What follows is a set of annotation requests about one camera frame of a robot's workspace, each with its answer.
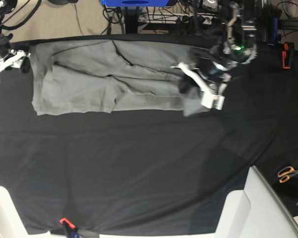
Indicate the red blue clamp bottom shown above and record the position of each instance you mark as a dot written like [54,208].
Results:
[70,230]

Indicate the white bin right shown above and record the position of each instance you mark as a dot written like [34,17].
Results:
[256,211]

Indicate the grey T-shirt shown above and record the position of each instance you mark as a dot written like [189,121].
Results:
[110,75]

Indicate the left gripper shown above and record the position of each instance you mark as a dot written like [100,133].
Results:
[212,67]

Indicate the blue clamp on frame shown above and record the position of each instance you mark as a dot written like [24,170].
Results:
[274,37]

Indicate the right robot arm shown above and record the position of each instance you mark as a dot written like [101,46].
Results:
[8,11]

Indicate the orange handled scissors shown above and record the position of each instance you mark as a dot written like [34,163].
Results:
[286,174]

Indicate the black table cloth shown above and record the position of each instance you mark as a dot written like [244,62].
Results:
[148,172]

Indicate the red black clamp right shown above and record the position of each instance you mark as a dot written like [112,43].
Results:
[287,54]

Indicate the white power strip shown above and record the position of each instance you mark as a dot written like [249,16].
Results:
[164,18]

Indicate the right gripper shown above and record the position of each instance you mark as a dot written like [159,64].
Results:
[5,52]

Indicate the white bin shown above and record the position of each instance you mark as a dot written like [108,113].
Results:
[256,211]
[11,225]

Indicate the white bin left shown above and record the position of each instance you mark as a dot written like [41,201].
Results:
[11,225]

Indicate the blue box on stand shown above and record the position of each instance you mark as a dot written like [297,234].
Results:
[134,3]

